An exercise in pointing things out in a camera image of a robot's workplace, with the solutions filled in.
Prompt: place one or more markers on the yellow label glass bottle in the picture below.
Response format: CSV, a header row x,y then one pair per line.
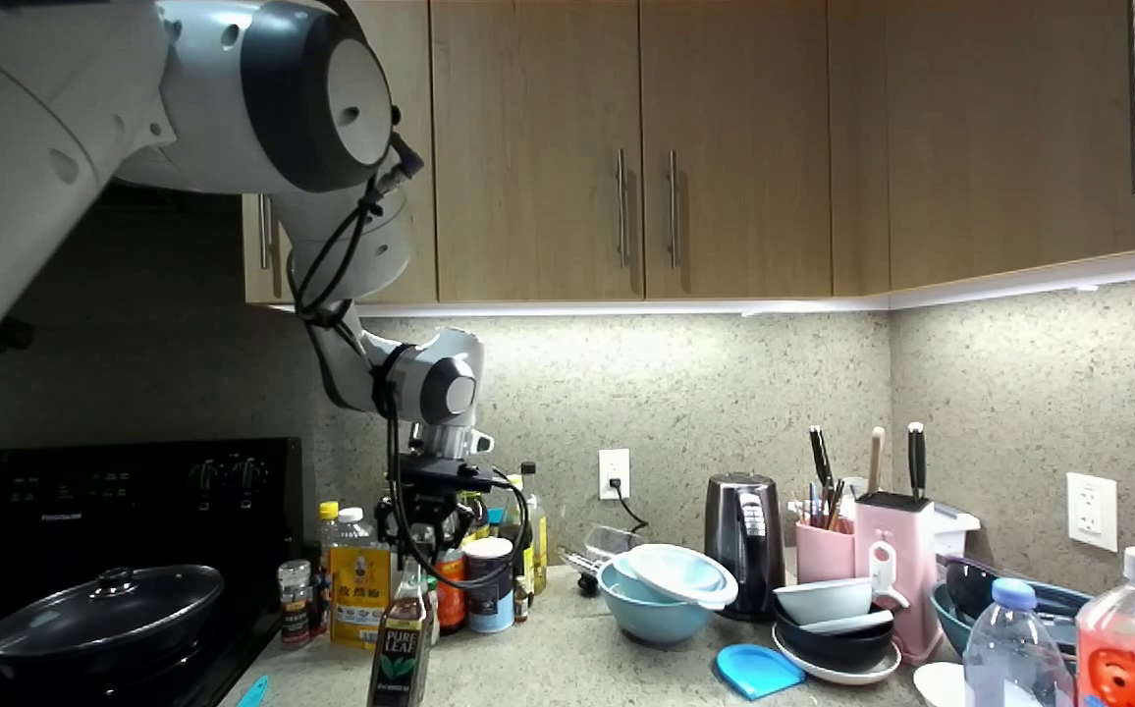
x,y
357,589

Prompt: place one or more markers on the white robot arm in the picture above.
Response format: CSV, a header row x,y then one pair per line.
x,y
16,158

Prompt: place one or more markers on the white plate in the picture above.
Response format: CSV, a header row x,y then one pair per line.
x,y
840,677

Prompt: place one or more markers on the small white bowl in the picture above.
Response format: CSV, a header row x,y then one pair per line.
x,y
945,686

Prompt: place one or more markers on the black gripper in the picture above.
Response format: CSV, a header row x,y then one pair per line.
x,y
428,515

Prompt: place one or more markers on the wooden upper cabinet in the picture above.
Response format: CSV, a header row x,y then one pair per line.
x,y
774,131

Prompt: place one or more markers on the pink utensil holder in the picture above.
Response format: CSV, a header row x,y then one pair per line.
x,y
827,552

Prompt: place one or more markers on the orange bottle red cap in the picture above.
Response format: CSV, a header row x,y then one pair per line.
x,y
453,596

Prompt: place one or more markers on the white peeler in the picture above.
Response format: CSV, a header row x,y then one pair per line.
x,y
880,575

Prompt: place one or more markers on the clear water bottle blue cap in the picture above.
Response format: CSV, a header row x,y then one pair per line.
x,y
1009,653

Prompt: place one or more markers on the light blue stacked bowl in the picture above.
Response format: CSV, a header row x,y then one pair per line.
x,y
827,597

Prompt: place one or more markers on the dark blue bowl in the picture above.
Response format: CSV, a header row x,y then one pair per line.
x,y
964,601

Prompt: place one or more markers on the small spice jar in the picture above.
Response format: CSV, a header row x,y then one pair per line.
x,y
295,601

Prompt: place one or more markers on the yellow cap bottle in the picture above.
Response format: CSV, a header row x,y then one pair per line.
x,y
329,511

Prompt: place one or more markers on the brown sauce bottle black cap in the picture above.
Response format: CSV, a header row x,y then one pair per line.
x,y
398,653

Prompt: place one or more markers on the black frying pan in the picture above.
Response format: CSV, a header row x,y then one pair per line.
x,y
68,653

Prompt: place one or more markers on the under-cabinet light strip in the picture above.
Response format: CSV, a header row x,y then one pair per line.
x,y
723,306

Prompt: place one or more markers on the large light blue bowl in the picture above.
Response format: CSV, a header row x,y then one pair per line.
x,y
644,615

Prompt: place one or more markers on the pink knife block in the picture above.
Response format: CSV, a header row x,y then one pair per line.
x,y
901,575

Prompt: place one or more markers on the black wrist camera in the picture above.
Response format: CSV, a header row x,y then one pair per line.
x,y
453,474

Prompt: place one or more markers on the white colander bowl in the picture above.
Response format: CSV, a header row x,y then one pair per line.
x,y
677,569

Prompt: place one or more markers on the glass pan lid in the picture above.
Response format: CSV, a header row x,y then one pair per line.
x,y
106,601

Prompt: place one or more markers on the white wall outlet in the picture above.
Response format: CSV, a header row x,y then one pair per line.
x,y
614,463
1094,511

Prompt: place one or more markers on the dark jar white lid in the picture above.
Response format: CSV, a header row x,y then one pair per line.
x,y
492,583

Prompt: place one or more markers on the teal spatula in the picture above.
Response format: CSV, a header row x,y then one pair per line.
x,y
255,693

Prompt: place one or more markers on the black stove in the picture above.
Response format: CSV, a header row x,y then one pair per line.
x,y
97,496

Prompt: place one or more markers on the black stacked bowl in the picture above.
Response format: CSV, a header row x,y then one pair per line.
x,y
840,643

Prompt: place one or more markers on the tall yellow oil bottle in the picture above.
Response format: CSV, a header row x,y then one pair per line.
x,y
537,552

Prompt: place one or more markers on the blue silicone lid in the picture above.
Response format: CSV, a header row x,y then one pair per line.
x,y
754,670

